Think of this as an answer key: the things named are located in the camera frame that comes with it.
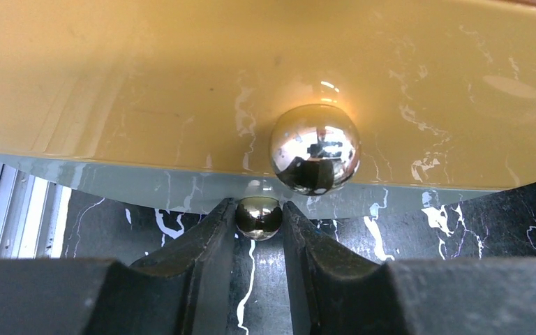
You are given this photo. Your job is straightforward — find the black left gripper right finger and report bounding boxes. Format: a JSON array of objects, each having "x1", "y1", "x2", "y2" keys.
[{"x1": 281, "y1": 202, "x2": 536, "y2": 334}]

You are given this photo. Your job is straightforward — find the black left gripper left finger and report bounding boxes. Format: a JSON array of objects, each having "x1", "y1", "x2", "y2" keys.
[{"x1": 0, "y1": 199, "x2": 237, "y2": 334}]

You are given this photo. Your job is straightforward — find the cream cylindrical drum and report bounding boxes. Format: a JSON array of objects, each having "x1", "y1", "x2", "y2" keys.
[{"x1": 0, "y1": 1, "x2": 536, "y2": 218}]

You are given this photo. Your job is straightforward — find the aluminium frame rail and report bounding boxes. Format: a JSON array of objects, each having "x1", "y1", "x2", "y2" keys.
[{"x1": 0, "y1": 162, "x2": 71, "y2": 259}]

